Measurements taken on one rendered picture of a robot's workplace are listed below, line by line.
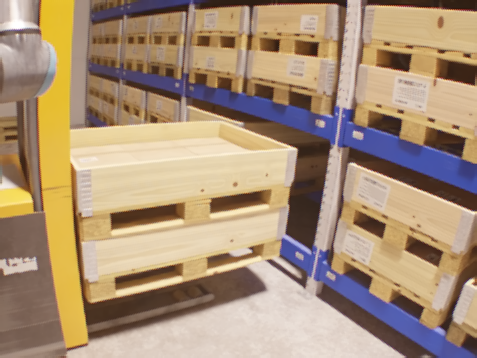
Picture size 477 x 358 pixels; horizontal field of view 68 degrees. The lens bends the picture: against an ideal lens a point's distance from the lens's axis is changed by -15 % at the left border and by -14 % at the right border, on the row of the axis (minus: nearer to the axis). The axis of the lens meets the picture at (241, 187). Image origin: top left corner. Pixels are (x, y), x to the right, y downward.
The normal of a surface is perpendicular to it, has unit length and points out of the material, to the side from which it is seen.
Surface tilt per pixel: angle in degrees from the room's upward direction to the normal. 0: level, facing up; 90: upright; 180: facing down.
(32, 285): 90
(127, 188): 90
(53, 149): 90
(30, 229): 90
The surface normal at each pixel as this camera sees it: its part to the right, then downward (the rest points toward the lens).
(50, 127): 0.58, 0.32
